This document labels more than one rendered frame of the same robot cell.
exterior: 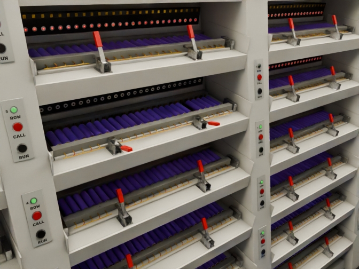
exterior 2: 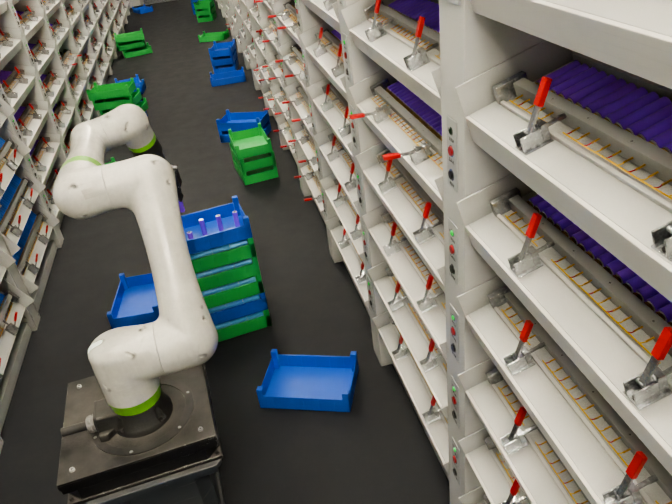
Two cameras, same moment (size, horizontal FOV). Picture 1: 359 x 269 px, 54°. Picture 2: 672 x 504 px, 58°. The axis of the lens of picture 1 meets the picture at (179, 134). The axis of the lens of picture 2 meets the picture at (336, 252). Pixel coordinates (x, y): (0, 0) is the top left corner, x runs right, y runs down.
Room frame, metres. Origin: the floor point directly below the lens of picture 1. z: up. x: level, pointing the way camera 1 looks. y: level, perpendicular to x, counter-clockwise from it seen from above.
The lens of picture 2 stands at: (1.29, -1.18, 1.46)
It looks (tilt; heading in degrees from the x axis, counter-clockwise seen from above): 32 degrees down; 116
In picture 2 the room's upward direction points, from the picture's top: 8 degrees counter-clockwise
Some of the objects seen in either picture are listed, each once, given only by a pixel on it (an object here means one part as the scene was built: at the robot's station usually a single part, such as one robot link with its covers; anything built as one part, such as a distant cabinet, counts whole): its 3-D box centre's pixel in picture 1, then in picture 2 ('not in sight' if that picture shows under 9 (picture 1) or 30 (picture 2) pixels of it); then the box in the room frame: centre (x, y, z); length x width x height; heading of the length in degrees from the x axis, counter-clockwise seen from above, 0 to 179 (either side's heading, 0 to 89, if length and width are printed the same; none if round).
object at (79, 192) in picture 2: not in sight; (82, 189); (0.13, -0.19, 0.87); 0.18 x 0.13 x 0.12; 129
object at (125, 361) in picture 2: not in sight; (130, 367); (0.32, -0.40, 0.51); 0.16 x 0.13 x 0.19; 39
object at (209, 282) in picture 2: not in sight; (213, 263); (0.03, 0.35, 0.28); 0.30 x 0.20 x 0.08; 42
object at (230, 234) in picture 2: not in sight; (203, 226); (0.03, 0.35, 0.44); 0.30 x 0.20 x 0.08; 42
